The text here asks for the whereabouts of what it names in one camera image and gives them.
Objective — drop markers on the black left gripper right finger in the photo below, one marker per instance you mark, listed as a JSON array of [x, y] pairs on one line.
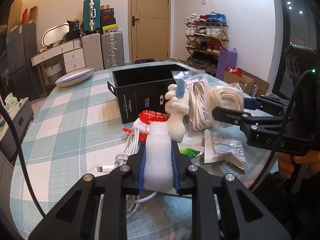
[[222, 207]]

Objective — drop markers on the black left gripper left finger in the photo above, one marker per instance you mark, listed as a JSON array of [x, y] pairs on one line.
[[75, 214]]

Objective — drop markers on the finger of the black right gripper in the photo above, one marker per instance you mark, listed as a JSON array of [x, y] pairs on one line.
[[267, 104], [239, 118]]

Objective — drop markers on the white printed plastic pouch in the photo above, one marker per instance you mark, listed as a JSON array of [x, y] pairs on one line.
[[221, 149]]

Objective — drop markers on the green white medicine packet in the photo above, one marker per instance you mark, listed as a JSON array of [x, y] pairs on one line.
[[192, 151]]

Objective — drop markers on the white plush toy blue tag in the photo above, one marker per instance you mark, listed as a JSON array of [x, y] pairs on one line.
[[177, 107]]

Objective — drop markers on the white foam block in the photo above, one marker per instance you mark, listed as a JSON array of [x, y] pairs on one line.
[[158, 172]]

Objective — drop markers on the red snack packet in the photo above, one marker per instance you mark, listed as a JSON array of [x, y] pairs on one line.
[[143, 122]]

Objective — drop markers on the person's right hand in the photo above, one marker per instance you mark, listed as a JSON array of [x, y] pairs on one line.
[[286, 167]]

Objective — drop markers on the brown cardboard box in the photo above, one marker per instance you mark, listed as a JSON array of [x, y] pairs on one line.
[[250, 84]]

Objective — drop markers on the purple paper bag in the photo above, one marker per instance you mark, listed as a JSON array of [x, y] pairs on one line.
[[227, 58]]

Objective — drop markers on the wooden shoe rack with shoes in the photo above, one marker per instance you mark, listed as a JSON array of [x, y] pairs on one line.
[[206, 36]]

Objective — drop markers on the black open storage box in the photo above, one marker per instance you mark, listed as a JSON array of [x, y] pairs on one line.
[[142, 87]]

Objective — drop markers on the black floor bag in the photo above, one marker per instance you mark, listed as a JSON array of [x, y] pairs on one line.
[[144, 61]]

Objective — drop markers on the grey low cabinet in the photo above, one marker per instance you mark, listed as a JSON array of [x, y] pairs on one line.
[[22, 115]]

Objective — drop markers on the green tissue pack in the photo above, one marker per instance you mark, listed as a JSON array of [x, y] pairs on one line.
[[10, 101]]

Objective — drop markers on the white oval dish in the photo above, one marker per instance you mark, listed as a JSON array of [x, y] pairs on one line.
[[75, 77]]

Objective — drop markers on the woven laundry basket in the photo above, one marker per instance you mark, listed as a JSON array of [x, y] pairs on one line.
[[53, 73]]

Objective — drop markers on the wooden door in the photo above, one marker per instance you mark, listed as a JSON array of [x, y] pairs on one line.
[[149, 29]]

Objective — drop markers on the silver suitcase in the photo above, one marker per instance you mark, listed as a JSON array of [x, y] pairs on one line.
[[112, 49]]

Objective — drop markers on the white drawer desk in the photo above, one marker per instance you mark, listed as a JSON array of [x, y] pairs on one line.
[[72, 52]]

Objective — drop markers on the stack of shoe boxes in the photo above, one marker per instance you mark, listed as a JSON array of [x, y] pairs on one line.
[[108, 19]]

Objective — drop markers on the beige suitcase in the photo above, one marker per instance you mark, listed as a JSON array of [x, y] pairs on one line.
[[91, 44]]

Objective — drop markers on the oval mirror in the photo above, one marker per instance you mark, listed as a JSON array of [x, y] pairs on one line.
[[55, 34]]

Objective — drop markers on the dark grey refrigerator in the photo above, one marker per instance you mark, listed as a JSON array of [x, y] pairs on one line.
[[21, 46]]

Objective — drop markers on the black bag on desk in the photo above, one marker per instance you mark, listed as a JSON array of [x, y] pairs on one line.
[[74, 31]]

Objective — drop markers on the teal suitcase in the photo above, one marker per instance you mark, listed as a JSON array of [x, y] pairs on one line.
[[91, 16]]

